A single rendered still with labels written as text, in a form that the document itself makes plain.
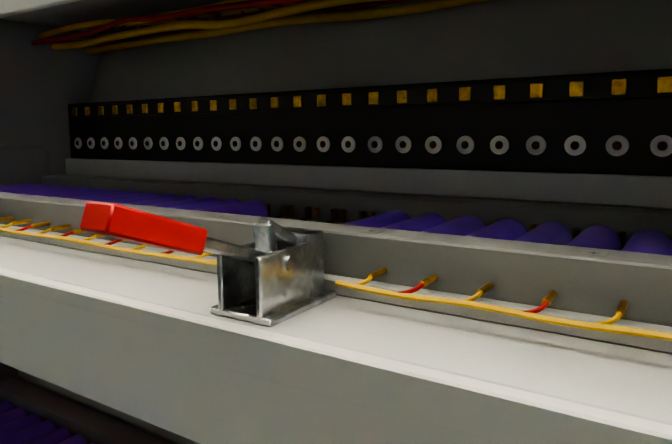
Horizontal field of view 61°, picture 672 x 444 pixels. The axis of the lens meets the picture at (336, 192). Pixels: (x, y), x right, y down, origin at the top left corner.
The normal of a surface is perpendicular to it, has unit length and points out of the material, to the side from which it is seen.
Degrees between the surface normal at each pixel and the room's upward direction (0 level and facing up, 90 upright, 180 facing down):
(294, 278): 90
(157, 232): 90
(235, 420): 108
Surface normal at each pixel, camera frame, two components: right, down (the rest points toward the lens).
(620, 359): -0.01, -0.99
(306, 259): 0.84, 0.05
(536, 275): -0.54, 0.10
